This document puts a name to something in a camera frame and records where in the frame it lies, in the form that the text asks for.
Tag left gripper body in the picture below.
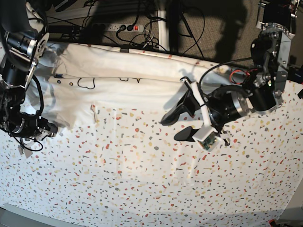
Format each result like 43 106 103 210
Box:
206 86 241 128

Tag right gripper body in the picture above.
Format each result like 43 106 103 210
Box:
21 117 58 141

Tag white printed T-shirt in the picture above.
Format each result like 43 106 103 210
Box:
35 43 231 129

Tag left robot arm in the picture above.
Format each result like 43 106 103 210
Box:
161 0 300 149

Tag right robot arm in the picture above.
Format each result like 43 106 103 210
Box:
0 0 58 140

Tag white table leg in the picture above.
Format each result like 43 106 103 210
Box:
157 10 169 52

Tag terrazzo patterned tablecloth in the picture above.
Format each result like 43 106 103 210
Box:
0 82 303 227

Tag black table clamp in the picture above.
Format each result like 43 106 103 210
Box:
120 47 129 53

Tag white power strip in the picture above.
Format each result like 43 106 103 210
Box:
92 23 144 33

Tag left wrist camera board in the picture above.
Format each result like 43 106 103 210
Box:
192 126 223 152

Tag black cables on floor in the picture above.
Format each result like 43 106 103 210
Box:
47 7 206 60

